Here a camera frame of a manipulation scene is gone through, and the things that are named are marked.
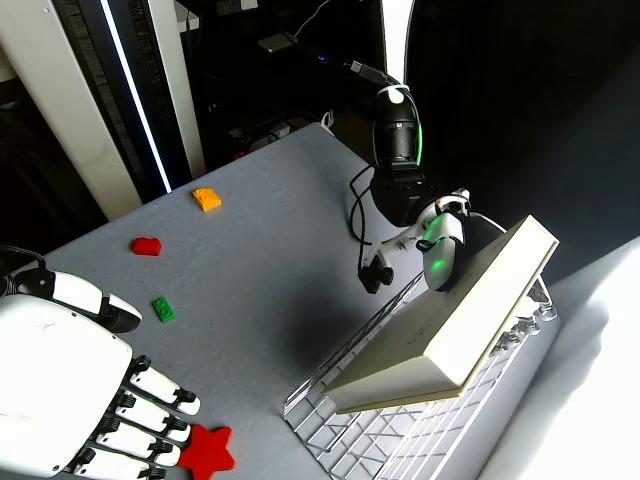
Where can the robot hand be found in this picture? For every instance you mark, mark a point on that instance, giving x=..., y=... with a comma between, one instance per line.
x=60, y=390
x=442, y=250

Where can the beige hardcover book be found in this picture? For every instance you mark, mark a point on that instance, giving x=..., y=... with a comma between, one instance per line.
x=450, y=340

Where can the green toy brick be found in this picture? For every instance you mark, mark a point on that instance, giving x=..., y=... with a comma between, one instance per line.
x=164, y=309

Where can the red star block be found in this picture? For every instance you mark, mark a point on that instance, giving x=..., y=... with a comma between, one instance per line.
x=210, y=452

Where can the small red block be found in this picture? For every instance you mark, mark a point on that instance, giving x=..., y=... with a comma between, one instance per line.
x=147, y=246

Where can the grey table cloth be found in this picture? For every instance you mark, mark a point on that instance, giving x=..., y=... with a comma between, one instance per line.
x=250, y=300

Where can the orange toy brick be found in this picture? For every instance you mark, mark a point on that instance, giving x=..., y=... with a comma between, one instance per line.
x=207, y=200

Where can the grey flat box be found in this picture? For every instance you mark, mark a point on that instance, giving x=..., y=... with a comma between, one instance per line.
x=277, y=42

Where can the white pillar with light strip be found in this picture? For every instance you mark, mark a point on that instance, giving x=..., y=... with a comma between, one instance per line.
x=170, y=75

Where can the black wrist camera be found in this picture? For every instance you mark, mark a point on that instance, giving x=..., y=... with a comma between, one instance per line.
x=374, y=280

